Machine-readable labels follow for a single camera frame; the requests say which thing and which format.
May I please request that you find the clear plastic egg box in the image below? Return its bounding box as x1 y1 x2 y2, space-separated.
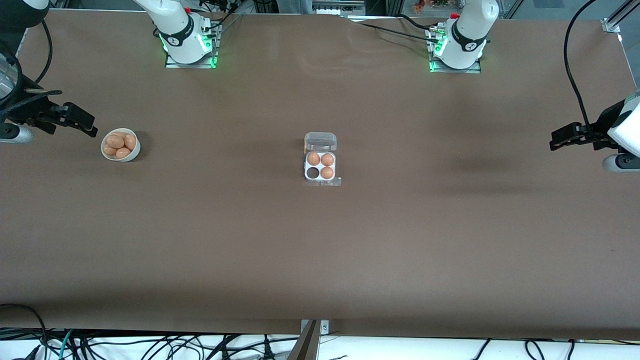
302 131 343 187

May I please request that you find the white ceramic bowl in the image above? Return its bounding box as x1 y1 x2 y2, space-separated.
101 128 142 163

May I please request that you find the colourful toy pile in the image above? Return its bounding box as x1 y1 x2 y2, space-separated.
412 0 451 13

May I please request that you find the aluminium frame profile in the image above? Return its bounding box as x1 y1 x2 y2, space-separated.
601 0 640 34

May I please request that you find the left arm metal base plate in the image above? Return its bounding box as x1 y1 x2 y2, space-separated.
428 25 482 74

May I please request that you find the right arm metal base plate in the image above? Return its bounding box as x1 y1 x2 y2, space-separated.
164 22 219 69

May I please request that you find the black base cable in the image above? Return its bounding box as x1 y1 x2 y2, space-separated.
350 19 434 42
397 14 442 32
197 0 246 31

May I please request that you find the black looped cable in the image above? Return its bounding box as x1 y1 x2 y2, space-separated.
0 303 49 360

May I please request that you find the teal cable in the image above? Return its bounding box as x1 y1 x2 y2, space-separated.
59 329 77 360

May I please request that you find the metal clamp bracket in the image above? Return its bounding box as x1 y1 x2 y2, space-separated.
300 320 331 335

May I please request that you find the dark camera mount pole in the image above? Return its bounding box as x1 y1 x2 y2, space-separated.
287 320 321 360

